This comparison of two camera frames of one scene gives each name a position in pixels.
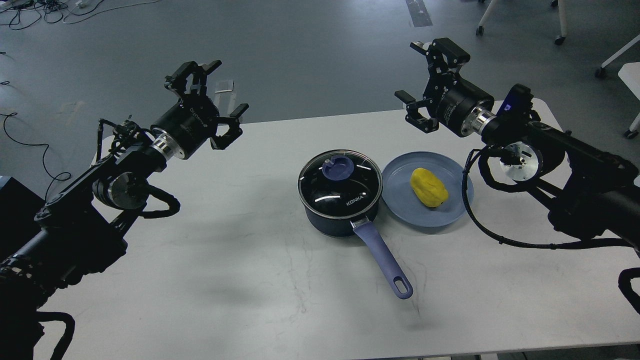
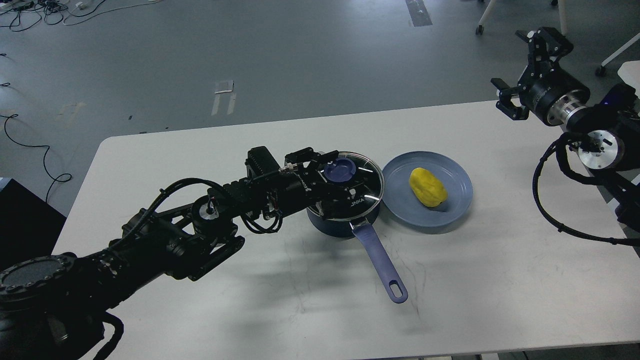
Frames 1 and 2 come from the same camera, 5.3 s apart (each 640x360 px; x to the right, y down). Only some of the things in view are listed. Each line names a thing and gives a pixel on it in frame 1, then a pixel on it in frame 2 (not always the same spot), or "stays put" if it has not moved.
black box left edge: (18, 206) stays put
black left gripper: (180, 130) to (299, 187)
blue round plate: (401, 202) stays put
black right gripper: (461, 107) to (555, 95)
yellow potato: (428, 189) stays put
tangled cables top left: (25, 12) stays put
